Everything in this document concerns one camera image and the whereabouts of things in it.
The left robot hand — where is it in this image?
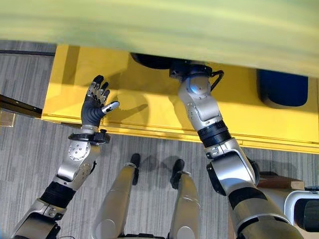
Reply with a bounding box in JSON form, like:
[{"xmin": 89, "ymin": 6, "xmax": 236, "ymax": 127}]
[{"xmin": 80, "ymin": 75, "xmax": 121, "ymax": 128}]

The black sole-shaped part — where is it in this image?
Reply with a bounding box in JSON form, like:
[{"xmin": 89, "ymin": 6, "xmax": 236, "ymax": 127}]
[
  {"xmin": 302, "ymin": 199, "xmax": 319, "ymax": 232},
  {"xmin": 256, "ymin": 69, "xmax": 309, "ymax": 108},
  {"xmin": 130, "ymin": 52, "xmax": 173, "ymax": 71}
]

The yellow shelf board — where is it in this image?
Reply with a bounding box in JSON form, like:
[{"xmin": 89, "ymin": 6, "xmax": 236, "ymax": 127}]
[
  {"xmin": 41, "ymin": 44, "xmax": 319, "ymax": 154},
  {"xmin": 0, "ymin": 0, "xmax": 319, "ymax": 80}
]

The brown cardboard box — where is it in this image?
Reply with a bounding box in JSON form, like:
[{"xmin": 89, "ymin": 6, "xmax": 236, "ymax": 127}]
[{"xmin": 256, "ymin": 173, "xmax": 306, "ymax": 191}]

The white plastic box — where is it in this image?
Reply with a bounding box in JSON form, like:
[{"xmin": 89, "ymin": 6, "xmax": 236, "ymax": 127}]
[{"xmin": 283, "ymin": 190, "xmax": 319, "ymax": 233}]

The dark left robot foot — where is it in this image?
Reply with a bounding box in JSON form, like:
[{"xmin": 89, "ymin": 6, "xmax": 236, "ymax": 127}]
[{"xmin": 130, "ymin": 153, "xmax": 142, "ymax": 186}]

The dark robot foot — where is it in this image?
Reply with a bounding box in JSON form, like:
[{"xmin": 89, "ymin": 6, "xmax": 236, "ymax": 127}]
[
  {"xmin": 130, "ymin": 153, "xmax": 142, "ymax": 186},
  {"xmin": 170, "ymin": 158, "xmax": 185, "ymax": 189}
]

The brass floor plate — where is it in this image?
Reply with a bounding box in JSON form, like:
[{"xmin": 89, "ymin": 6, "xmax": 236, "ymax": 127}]
[{"xmin": 0, "ymin": 110, "xmax": 16, "ymax": 128}]

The silver left robot leg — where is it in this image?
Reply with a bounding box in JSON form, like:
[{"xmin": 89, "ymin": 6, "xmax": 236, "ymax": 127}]
[{"xmin": 93, "ymin": 161, "xmax": 140, "ymax": 239}]

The silver robot leg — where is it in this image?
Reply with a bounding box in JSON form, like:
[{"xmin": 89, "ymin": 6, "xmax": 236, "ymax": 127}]
[
  {"xmin": 169, "ymin": 171, "xmax": 201, "ymax": 239},
  {"xmin": 93, "ymin": 161, "xmax": 140, "ymax": 239}
]

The dark right robot foot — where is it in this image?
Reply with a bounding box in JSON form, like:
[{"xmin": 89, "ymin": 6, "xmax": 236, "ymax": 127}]
[{"xmin": 170, "ymin": 158, "xmax": 185, "ymax": 189}]

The silver right robot leg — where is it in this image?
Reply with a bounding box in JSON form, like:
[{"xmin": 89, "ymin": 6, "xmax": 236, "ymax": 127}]
[{"xmin": 169, "ymin": 171, "xmax": 201, "ymax": 239}]

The black metal rail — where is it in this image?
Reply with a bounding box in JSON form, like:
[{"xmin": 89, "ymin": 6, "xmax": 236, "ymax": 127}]
[{"xmin": 0, "ymin": 94, "xmax": 43, "ymax": 119}]

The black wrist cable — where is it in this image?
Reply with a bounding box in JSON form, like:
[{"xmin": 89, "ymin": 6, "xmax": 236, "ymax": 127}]
[{"xmin": 210, "ymin": 70, "xmax": 225, "ymax": 91}]

